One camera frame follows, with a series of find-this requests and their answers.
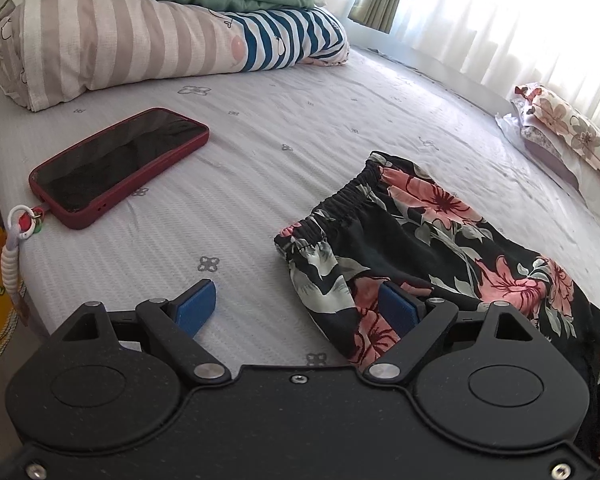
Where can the white sheer curtain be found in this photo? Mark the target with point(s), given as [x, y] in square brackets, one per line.
[505, 20]

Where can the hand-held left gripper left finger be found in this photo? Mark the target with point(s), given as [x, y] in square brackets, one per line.
[196, 307]

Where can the black floral pants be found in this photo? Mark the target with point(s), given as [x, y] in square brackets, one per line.
[420, 255]

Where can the phone in red case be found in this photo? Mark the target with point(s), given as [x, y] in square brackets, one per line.
[117, 165]

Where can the purple pillow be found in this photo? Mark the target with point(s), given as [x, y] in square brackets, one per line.
[555, 157]

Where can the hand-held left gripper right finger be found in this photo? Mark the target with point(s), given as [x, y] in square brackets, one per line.
[399, 310]

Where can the floral pillow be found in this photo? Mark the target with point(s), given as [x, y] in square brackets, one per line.
[575, 130]

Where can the striped bolster pillow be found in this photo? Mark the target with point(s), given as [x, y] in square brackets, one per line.
[130, 45]

